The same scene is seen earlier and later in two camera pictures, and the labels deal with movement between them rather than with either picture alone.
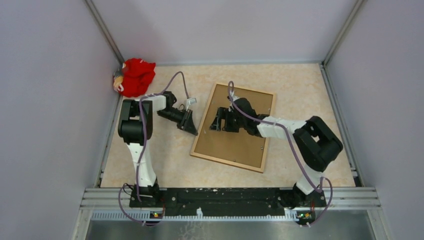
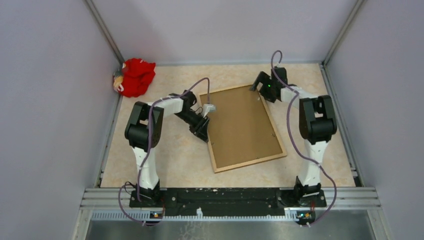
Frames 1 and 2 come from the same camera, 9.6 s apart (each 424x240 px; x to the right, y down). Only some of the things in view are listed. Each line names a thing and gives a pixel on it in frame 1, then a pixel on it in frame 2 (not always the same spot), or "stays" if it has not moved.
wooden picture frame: [227, 162] → [241, 131]
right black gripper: [223, 113] → [262, 79]
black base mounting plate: [218, 200] stays
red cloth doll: [133, 78] stays
